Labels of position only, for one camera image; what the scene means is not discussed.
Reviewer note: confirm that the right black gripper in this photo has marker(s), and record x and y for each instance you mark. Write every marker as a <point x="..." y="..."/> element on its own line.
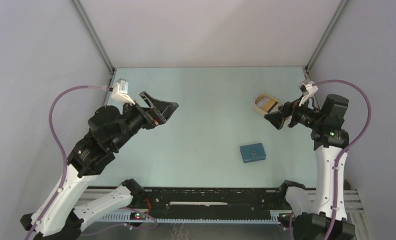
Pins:
<point x="277" y="118"/>

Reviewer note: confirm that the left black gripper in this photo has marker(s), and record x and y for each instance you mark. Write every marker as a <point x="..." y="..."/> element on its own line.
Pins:
<point x="159" y="113"/>

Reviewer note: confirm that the blue card holder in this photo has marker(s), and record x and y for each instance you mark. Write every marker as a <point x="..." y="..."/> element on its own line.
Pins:
<point x="252" y="152"/>

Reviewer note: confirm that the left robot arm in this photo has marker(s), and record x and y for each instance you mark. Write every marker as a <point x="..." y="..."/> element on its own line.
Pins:
<point x="60" y="217"/>

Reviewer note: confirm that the beige oval tray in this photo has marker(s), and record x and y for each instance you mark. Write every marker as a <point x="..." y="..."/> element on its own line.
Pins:
<point x="265" y="113"/>

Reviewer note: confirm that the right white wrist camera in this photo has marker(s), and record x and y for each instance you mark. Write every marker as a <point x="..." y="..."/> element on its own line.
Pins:
<point x="308" y="89"/>

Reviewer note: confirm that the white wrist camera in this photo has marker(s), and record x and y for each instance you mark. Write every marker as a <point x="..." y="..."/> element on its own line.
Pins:
<point x="308" y="89"/>
<point x="120" y="92"/>

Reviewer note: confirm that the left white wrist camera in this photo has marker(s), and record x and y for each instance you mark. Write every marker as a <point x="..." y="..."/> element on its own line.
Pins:
<point x="120" y="92"/>

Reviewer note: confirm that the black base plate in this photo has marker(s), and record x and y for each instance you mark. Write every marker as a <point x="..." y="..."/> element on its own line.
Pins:
<point x="206" y="210"/>

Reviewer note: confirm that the grey cable duct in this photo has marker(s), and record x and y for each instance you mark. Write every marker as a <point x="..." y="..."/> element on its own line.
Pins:
<point x="124" y="217"/>

